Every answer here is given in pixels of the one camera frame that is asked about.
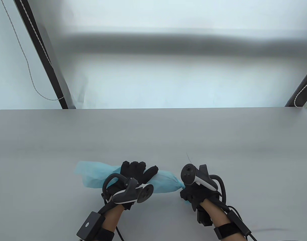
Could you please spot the light blue gift wrapping paper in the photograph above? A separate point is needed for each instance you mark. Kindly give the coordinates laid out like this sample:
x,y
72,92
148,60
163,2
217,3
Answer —
x,y
163,182

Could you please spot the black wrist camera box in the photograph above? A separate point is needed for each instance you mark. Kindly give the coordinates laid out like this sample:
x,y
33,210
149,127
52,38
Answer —
x,y
89,226
238,222

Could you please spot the person's left hand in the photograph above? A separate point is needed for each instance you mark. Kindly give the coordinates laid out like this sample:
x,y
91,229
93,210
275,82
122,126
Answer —
x,y
134,172

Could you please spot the person's right forearm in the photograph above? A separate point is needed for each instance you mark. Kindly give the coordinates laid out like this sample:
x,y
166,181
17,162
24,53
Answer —
x,y
216,214

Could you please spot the person's left forearm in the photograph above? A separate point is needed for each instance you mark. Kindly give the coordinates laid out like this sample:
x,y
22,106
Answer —
x,y
114,216

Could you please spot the person's right hand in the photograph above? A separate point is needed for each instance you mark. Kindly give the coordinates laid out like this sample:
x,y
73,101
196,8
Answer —
x,y
199,197

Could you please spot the black metal pole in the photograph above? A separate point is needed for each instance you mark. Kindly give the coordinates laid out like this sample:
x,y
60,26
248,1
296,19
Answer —
x,y
304,95
52,82

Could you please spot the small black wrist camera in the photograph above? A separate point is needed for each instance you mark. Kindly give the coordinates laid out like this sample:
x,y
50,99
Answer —
x,y
203,217

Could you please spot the black and white controller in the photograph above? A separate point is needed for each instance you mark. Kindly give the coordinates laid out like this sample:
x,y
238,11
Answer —
x,y
187,174
143,193

